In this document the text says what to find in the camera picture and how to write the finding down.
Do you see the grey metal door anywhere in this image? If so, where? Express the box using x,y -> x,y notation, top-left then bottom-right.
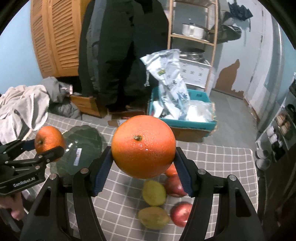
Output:
245,5 -> 287,132

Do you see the wooden louvered cabinet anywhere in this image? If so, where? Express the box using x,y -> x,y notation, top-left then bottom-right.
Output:
30,0 -> 93,78

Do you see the flat brown cardboard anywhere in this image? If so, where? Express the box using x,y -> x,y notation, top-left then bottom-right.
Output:
107,110 -> 144,127

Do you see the clear plastic bag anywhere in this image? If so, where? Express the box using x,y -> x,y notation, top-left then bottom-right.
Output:
185,101 -> 216,122

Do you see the white rice bag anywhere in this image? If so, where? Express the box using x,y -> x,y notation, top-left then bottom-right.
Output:
140,49 -> 191,120

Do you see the steel steamer pot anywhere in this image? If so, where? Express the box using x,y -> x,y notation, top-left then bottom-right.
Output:
179,47 -> 206,63

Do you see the metal cooking pot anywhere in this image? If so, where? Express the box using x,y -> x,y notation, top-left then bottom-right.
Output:
181,23 -> 210,39

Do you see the dark red apple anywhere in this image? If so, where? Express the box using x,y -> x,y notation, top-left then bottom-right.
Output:
164,174 -> 188,198

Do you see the wooden shelf rack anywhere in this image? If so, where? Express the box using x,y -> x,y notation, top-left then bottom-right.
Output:
166,0 -> 219,98

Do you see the metal shoe rack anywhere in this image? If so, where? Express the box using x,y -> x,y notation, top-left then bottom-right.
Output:
254,72 -> 296,209

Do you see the green glass plate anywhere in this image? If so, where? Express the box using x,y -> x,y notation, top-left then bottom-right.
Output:
50,125 -> 103,186

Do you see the small orange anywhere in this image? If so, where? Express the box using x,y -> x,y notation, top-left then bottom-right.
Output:
165,162 -> 178,178
35,126 -> 66,154

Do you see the grey checkered sheet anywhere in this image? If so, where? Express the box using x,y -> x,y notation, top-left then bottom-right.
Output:
21,112 -> 258,241

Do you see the black hanging jacket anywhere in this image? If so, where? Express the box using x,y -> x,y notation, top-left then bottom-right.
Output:
77,0 -> 169,112

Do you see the group of shoes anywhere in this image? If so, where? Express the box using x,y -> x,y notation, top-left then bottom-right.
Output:
255,104 -> 294,169

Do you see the white printed storage box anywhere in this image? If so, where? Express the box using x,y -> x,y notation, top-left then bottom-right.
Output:
179,58 -> 212,88

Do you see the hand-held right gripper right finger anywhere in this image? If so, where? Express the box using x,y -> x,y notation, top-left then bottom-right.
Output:
173,147 -> 266,241

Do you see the grey hanging bag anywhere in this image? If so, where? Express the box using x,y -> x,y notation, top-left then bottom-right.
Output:
217,11 -> 242,44

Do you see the person's left hand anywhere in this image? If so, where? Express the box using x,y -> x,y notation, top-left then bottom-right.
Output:
0,192 -> 26,221

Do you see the white towel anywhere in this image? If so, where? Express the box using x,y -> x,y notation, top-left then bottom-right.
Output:
0,85 -> 50,144

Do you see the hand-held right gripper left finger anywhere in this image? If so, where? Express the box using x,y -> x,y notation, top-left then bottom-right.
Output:
20,146 -> 114,241

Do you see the large orange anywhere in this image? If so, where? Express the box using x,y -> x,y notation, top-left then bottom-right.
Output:
111,115 -> 176,179

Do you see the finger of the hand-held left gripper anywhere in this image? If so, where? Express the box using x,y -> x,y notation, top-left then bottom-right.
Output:
9,146 -> 64,167
0,138 -> 36,161

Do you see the blue cardboard box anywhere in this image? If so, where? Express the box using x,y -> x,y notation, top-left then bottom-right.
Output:
148,87 -> 218,142

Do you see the grey jacket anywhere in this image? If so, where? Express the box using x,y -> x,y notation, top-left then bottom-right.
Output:
40,76 -> 82,120

